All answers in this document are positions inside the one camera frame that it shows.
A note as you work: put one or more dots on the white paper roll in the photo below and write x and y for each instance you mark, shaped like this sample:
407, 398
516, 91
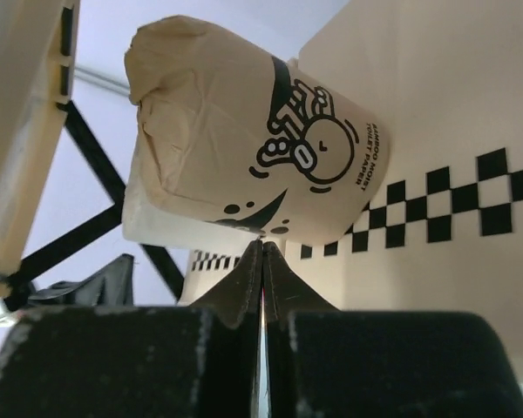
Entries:
144, 223

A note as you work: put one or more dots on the beige three-tier shelf rack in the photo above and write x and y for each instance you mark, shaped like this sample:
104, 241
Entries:
445, 229

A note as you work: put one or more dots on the brown paper roll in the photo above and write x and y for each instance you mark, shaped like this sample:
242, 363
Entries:
230, 135

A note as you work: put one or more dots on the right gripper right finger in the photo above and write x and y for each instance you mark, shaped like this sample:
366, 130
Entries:
325, 362

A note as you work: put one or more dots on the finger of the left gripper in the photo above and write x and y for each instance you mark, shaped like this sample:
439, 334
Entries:
110, 286

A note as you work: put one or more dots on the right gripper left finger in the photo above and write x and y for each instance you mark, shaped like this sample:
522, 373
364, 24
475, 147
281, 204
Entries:
200, 360

